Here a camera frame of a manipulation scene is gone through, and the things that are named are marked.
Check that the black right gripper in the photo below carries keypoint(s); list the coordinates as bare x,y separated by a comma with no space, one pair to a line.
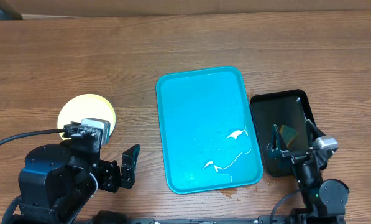
289,155

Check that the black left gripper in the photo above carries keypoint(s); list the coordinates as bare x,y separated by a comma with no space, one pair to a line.
114,180

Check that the green yellow sponge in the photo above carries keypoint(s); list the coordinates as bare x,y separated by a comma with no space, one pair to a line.
288,134

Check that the yellow-green plate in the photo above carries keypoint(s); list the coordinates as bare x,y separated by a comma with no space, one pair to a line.
87,106

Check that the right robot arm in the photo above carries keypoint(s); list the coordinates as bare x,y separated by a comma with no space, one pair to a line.
324,200

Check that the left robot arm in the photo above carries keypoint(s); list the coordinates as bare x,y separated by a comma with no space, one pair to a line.
58,180

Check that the black water tray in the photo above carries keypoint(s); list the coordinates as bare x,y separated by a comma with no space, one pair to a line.
290,108

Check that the teal plastic tray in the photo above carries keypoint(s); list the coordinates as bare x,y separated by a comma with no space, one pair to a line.
207,132

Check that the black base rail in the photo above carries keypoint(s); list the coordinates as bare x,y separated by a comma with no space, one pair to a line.
109,217

